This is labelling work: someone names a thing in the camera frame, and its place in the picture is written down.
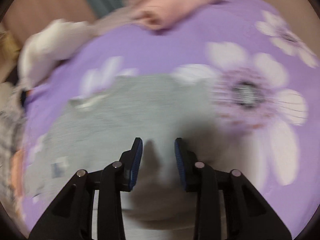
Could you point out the folded pink garment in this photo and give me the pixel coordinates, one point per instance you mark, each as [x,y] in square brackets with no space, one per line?
[165,7]

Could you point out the grey New York sweatshirt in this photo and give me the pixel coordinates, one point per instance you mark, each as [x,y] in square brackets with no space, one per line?
[67,133]

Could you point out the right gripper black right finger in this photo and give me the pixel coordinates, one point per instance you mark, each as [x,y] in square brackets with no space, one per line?
[248,214]

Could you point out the plaid grey pillow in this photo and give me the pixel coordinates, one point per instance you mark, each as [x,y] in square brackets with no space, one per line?
[12,125]

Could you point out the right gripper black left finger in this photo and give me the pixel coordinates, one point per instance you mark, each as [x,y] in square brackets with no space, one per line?
[69,216]

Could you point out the pink orange cloth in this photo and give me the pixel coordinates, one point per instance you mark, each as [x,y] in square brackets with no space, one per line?
[17,173]

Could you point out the purple floral bed sheet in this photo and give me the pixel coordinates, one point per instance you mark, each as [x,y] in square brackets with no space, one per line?
[265,101]

